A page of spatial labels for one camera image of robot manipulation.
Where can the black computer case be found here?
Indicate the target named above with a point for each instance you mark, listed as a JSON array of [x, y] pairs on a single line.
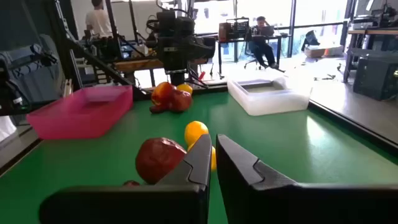
[[376, 79]]

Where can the cardboard box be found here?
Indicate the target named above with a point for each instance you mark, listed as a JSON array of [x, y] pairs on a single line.
[[323, 52]]

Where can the yellow lemon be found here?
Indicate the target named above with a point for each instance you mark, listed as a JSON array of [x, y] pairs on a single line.
[[213, 158], [194, 130], [185, 88]]

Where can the wooden side table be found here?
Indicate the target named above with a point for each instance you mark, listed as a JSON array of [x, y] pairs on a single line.
[[373, 31]]

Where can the brown box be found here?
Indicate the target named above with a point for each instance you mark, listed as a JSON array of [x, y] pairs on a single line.
[[223, 31]]

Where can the small purple sweet potato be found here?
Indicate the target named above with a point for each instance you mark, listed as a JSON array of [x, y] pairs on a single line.
[[131, 183], [157, 109]]

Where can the clear white plastic basket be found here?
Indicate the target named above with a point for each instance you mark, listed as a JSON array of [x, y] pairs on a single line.
[[270, 102]]

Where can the red yellow peach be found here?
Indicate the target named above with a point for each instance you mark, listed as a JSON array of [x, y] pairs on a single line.
[[161, 92]]

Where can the wooden workbench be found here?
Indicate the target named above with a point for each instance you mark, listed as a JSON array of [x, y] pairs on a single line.
[[136, 65]]

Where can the black office desk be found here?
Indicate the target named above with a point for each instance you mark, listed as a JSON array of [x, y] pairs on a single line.
[[236, 40]]

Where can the black robot equipment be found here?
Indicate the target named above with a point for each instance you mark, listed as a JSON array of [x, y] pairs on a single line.
[[379, 17]]

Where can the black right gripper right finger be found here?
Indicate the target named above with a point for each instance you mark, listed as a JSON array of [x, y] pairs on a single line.
[[264, 199]]

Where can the pink plastic basket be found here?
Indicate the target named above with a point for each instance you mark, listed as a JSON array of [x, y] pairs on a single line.
[[77, 121]]

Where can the black backpack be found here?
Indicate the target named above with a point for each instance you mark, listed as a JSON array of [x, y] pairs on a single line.
[[311, 39]]

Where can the dark red apple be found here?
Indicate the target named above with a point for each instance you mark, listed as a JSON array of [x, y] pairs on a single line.
[[181, 101]]

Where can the black table frame rail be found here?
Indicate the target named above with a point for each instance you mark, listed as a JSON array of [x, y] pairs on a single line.
[[357, 127]]

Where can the green table mat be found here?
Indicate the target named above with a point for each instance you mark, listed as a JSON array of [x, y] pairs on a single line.
[[280, 149]]

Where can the glossy red apple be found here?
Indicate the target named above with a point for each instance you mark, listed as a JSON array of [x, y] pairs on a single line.
[[155, 158]]

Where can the person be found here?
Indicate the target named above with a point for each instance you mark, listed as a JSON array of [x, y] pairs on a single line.
[[261, 46], [99, 21]]

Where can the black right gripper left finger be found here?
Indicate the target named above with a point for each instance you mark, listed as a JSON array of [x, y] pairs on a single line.
[[186, 199]]

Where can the grey laptop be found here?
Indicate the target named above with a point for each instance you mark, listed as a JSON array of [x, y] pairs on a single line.
[[267, 30]]

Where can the black frame brace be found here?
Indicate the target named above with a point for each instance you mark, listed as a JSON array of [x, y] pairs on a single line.
[[102, 67]]

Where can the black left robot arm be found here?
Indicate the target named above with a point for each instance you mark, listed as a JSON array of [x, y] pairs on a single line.
[[174, 40]]

